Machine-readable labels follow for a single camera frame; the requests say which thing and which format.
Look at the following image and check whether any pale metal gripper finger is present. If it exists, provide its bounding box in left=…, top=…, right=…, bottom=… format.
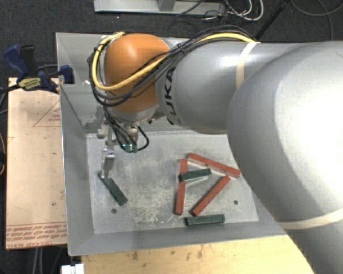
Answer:
left=106, top=148, right=116, bottom=179
left=101, top=149, right=108, bottom=179

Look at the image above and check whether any dark green flat block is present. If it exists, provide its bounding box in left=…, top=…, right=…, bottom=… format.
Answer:
left=184, top=213, right=226, bottom=227
left=178, top=167, right=213, bottom=183
left=98, top=171, right=129, bottom=207

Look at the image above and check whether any grey metal bin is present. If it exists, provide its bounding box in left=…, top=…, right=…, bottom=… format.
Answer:
left=55, top=32, right=288, bottom=257

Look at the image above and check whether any brown cardboard board, red print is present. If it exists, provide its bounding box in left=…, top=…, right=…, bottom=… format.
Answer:
left=5, top=77, right=68, bottom=251

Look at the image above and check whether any red-brown flat block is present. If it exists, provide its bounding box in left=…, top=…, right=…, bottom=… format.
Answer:
left=173, top=158, right=189, bottom=216
left=187, top=152, right=242, bottom=179
left=191, top=175, right=232, bottom=217

